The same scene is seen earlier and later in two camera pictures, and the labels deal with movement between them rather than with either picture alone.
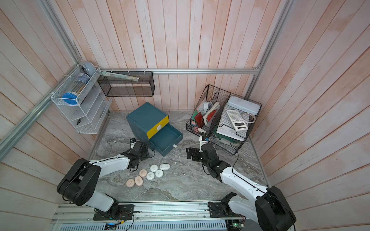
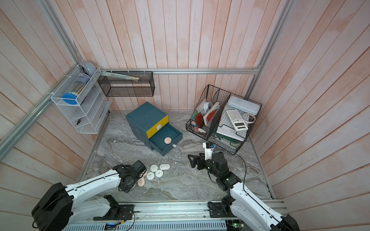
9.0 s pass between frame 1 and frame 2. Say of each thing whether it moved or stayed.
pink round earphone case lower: stayed
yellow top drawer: stayed
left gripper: moved
